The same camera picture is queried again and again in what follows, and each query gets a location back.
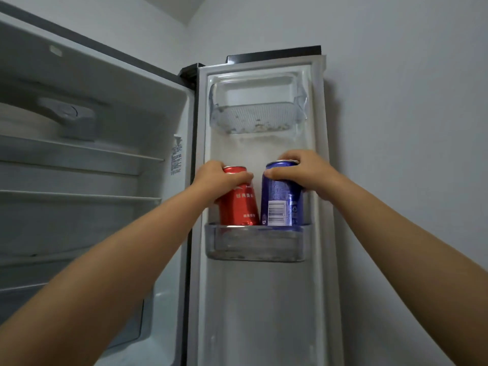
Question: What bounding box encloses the white refrigerator door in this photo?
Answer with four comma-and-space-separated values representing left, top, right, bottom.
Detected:
186, 45, 345, 366

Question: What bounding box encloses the person's left forearm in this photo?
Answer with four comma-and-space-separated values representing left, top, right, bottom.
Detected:
0, 185, 211, 366

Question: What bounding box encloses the white refrigerator body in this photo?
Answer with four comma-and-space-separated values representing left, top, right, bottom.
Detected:
0, 1, 206, 366

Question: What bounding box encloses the person's left hand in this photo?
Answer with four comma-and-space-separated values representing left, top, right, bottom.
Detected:
190, 160, 254, 208

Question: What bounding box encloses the glass refrigerator shelf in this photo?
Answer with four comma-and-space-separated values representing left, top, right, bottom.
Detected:
0, 134, 165, 176
0, 190, 162, 207

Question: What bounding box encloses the grey thermostat housing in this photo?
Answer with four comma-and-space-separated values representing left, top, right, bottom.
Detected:
37, 97, 97, 141

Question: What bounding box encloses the clear door bin with crumbs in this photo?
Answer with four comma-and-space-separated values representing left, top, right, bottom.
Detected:
208, 73, 309, 137

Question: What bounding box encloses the person's right forearm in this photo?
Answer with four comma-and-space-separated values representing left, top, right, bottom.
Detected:
325, 175, 488, 366

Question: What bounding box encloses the blue drink can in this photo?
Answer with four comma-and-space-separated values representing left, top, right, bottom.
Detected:
260, 160, 304, 227

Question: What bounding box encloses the person's right hand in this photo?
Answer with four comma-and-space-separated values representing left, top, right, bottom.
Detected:
263, 149, 342, 202

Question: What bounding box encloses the white information sticker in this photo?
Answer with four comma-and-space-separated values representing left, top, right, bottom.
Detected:
170, 134, 184, 176

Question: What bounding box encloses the red drink can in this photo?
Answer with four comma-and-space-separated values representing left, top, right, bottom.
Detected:
218, 166, 261, 227

